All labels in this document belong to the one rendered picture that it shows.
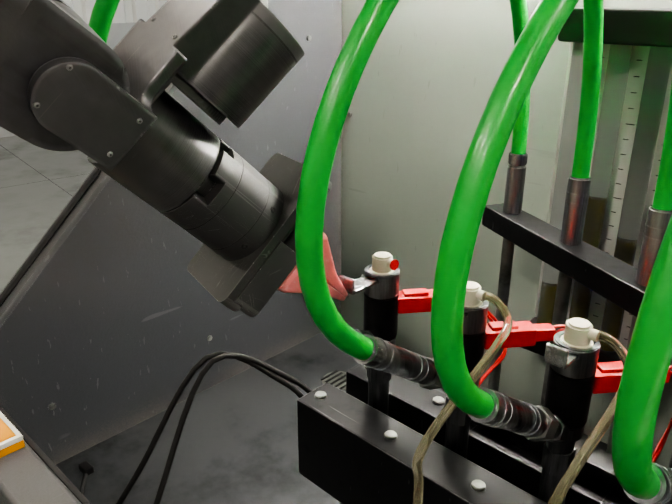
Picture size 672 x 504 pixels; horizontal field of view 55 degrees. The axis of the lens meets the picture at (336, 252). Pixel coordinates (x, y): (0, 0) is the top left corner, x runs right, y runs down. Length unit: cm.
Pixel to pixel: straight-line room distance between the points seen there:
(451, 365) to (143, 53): 22
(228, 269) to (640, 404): 25
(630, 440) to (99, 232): 56
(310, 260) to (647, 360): 16
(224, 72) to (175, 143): 5
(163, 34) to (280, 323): 61
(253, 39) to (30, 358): 46
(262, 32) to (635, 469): 27
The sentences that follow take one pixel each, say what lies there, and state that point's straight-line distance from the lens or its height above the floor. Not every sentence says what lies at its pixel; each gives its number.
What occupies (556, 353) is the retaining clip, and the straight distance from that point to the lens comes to 41.
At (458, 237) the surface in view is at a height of 121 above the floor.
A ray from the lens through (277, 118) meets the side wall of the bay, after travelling 82.
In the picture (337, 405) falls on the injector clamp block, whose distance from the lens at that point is 56.
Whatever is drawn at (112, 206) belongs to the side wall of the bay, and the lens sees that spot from 71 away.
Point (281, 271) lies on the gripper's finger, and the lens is 41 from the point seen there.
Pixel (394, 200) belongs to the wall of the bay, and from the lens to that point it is 86.
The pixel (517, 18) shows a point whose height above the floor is 128.
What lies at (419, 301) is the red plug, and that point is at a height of 107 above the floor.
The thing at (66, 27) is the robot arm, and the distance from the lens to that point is 31.
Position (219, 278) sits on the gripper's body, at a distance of 41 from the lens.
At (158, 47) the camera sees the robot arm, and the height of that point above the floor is 128.
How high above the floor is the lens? 130
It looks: 22 degrees down
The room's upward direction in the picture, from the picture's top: straight up
